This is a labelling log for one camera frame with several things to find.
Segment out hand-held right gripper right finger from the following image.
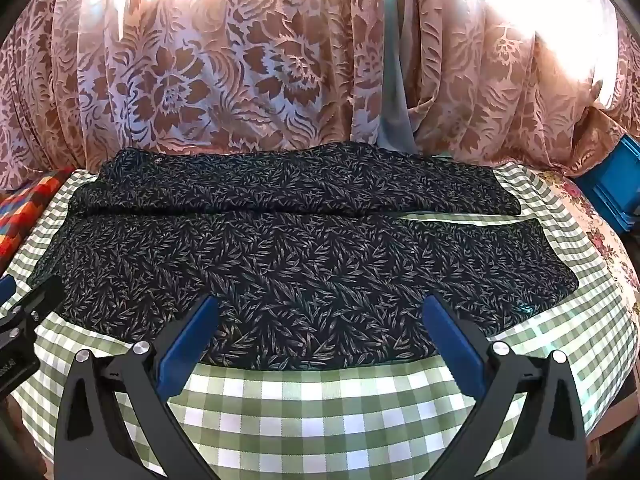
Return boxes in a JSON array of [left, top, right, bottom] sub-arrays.
[[421, 294, 587, 480]]

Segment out pink floral curtain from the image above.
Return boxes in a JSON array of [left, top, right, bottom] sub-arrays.
[[0, 0, 388, 193]]

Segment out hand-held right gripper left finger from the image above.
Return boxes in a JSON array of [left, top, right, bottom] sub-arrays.
[[54, 295, 221, 480]]

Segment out floral bed sheet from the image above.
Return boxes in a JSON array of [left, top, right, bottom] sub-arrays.
[[542, 170, 640, 316]]

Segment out black leaf print pants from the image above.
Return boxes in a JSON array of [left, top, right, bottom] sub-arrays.
[[31, 144, 581, 370]]

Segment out colourful patchwork blanket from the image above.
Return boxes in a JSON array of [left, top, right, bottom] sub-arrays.
[[0, 169, 76, 273]]

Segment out green checked tablecloth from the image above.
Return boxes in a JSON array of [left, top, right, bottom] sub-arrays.
[[0, 160, 640, 480]]

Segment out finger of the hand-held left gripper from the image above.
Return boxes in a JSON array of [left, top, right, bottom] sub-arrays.
[[0, 276, 65, 343]]

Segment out brown patterned curtain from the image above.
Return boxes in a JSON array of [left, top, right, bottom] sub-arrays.
[[407, 0, 640, 178]]

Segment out blue plastic crate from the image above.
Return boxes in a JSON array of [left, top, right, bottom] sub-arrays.
[[572, 135, 640, 233]]

